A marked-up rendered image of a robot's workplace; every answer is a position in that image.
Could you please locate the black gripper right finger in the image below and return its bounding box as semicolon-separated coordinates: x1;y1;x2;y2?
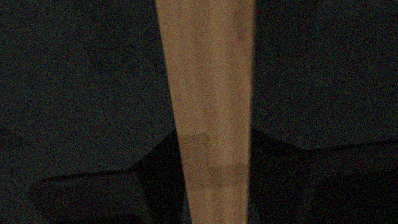
249;128;398;224

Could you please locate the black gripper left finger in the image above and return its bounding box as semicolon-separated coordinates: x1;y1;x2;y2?
28;128;185;224

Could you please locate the long wooden board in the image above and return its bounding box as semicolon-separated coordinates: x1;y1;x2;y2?
155;0;256;224

